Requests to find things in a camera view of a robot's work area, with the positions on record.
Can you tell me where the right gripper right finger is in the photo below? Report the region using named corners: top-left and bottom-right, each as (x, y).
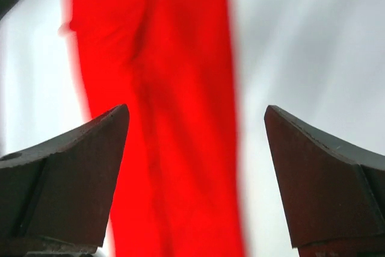
top-left (264, 105), bottom-right (384, 256)

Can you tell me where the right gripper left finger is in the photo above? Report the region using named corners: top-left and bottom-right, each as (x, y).
top-left (1, 105), bottom-right (129, 256)

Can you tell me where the red t-shirt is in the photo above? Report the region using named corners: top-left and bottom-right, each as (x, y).
top-left (66, 0), bottom-right (245, 256)

